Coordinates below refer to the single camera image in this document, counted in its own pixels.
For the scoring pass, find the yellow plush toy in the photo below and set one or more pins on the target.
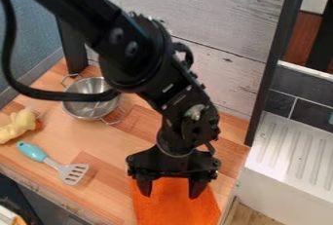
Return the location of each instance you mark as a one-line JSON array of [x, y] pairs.
[[16, 125]]

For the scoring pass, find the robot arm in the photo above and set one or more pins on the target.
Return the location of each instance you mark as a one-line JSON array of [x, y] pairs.
[[130, 50]]

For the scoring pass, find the toy sink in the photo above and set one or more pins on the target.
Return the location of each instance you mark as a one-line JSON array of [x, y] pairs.
[[288, 157]]

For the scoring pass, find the orange cloth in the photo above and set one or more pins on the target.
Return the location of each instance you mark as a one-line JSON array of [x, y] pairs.
[[175, 206]]

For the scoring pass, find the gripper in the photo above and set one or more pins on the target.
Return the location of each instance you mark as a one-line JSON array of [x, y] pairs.
[[173, 165]]

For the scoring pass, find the silver pot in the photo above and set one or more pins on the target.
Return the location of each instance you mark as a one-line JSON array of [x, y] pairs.
[[89, 100]]

